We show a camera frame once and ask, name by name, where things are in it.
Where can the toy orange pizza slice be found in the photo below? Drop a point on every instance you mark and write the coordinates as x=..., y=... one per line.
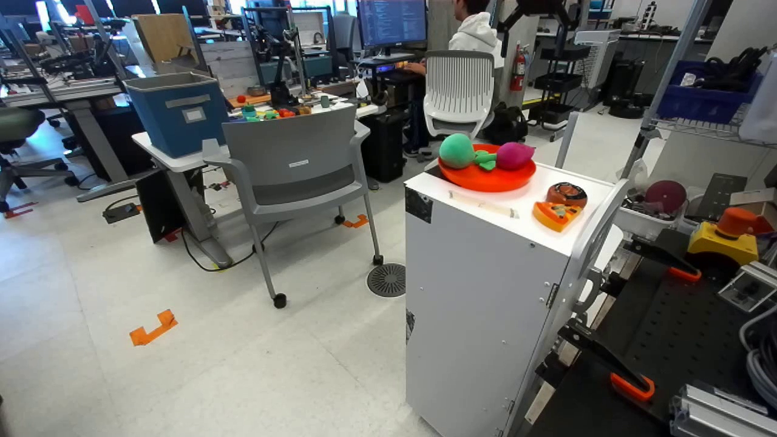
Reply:
x=558, y=217

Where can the aluminium extrusion rail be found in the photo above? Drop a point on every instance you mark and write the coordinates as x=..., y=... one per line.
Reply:
x=719, y=413

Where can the grey metal pole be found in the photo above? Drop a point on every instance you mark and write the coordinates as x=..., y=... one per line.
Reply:
x=669, y=80

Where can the black orange clamp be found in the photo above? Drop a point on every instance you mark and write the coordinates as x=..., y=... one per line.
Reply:
x=665, y=262
x=608, y=364

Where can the computer monitor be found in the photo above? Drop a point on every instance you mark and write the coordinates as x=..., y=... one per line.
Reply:
x=393, y=22

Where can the black computer tower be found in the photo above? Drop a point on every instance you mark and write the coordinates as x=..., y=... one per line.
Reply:
x=384, y=145

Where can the white toy kitchen cabinet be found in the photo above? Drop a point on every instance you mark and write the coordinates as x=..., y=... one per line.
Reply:
x=478, y=306

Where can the yellow emergency stop button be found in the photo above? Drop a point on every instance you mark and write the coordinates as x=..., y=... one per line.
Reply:
x=719, y=234

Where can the small green plush leaf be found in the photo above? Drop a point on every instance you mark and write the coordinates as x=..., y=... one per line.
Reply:
x=487, y=161

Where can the grey plastic chair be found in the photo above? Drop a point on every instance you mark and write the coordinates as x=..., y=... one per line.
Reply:
x=292, y=158

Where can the dark round floor base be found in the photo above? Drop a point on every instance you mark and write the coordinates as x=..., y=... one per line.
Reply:
x=387, y=279

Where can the orange floor bracket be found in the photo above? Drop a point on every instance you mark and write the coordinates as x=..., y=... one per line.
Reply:
x=151, y=329

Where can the black backpack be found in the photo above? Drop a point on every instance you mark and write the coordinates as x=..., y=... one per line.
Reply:
x=506, y=124

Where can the blue plastic crate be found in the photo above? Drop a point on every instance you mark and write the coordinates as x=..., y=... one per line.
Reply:
x=705, y=98

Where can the black office chair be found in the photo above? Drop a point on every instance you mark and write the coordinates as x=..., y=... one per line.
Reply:
x=15, y=130

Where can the white desk with toys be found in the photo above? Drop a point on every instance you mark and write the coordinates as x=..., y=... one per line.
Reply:
x=167, y=161

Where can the person in white hoodie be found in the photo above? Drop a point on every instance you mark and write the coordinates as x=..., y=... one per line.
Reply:
x=478, y=40

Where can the orange plate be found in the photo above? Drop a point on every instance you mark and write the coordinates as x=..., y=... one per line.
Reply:
x=487, y=181

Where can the toy chocolate donut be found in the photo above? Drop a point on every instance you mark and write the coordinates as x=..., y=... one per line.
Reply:
x=566, y=195

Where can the red fire extinguisher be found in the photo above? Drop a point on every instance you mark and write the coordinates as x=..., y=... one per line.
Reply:
x=518, y=74

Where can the dark round toy disc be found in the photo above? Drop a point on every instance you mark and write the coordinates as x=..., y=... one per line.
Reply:
x=667, y=198

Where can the black floor power strip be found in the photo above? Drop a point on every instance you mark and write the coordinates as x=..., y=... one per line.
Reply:
x=122, y=211

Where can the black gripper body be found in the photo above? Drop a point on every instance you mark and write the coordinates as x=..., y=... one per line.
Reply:
x=549, y=5

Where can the magenta plushie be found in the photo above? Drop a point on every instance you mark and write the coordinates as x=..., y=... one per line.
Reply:
x=514, y=155

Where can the black stand on desk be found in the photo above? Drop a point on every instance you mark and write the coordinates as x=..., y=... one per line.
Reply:
x=280, y=63

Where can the grey desk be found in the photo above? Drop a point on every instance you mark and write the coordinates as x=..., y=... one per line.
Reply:
x=58, y=93

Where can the round green plushie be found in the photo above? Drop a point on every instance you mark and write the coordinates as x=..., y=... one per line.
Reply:
x=458, y=152

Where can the cardboard box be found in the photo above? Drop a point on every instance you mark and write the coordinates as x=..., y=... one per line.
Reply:
x=167, y=40

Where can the blue storage bin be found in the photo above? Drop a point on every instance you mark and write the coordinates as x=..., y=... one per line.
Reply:
x=178, y=112

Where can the black box under desk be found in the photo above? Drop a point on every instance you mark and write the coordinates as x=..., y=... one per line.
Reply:
x=158, y=206

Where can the black equipment cart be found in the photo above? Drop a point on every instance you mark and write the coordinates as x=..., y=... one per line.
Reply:
x=560, y=80

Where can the grey metal bracket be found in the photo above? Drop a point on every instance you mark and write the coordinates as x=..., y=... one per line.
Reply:
x=723, y=195

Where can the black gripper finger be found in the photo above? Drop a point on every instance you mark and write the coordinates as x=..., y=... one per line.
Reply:
x=512, y=17

